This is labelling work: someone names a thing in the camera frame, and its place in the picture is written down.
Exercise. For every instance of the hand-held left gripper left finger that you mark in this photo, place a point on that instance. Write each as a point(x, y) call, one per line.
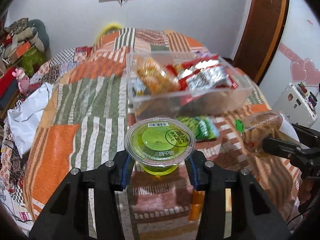
point(126, 170)

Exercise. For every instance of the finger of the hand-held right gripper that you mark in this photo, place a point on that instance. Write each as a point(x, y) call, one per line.
point(280, 147)
point(305, 130)

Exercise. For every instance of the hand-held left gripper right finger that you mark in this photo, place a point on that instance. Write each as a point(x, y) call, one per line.
point(193, 170)

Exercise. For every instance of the brown stick snack packet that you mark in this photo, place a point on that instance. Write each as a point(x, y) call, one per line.
point(260, 130)

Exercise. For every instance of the green jelly cup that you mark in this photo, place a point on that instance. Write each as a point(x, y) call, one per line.
point(157, 140)

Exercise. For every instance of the clear plastic container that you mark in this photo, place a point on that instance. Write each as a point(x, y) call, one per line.
point(160, 106)

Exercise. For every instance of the red snack packet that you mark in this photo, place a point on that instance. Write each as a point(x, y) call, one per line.
point(207, 76)

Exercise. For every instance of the orange fried snack packet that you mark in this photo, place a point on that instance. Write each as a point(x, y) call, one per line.
point(155, 76)

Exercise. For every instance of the person's right hand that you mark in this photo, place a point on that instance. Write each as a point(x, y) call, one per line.
point(306, 190)

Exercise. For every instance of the long orange-edged snack packet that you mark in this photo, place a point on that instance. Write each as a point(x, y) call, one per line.
point(196, 205)

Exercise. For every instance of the green snack packet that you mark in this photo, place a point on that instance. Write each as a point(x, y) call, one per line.
point(202, 128)

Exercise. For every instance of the striped patchwork blanket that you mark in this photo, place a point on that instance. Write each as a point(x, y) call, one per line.
point(95, 105)

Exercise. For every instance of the white wardrobe door pink hearts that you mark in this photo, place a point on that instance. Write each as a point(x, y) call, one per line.
point(300, 30)

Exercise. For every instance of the wooden door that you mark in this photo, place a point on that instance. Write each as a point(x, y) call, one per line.
point(265, 30)

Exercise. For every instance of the white plastic bag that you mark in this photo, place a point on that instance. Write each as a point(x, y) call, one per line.
point(27, 120)

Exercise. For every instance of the checkered patchwork quilt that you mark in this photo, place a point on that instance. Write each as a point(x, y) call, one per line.
point(72, 57)

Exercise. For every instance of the pink rabbit toy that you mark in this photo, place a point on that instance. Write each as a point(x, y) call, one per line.
point(22, 81)

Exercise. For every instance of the dark box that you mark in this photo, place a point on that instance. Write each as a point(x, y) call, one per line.
point(8, 98)

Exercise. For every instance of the green box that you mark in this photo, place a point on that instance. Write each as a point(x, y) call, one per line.
point(33, 61)

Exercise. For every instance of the yellow foam tube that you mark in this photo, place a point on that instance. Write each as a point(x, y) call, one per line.
point(107, 27)

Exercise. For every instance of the red box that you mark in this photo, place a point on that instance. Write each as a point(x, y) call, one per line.
point(7, 81)

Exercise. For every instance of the orange box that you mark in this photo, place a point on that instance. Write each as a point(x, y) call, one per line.
point(21, 50)

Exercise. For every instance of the grey plush toy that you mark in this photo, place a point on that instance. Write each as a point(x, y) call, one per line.
point(40, 33)

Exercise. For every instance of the patterned cloth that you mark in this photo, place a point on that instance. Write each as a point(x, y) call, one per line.
point(17, 25)

